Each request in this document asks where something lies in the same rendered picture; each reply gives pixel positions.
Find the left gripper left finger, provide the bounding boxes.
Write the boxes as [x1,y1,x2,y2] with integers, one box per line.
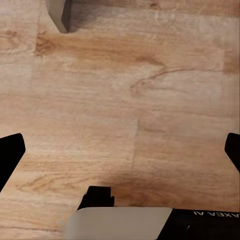
[0,133,26,192]

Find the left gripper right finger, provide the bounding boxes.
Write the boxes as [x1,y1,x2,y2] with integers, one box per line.
[224,132,240,172]

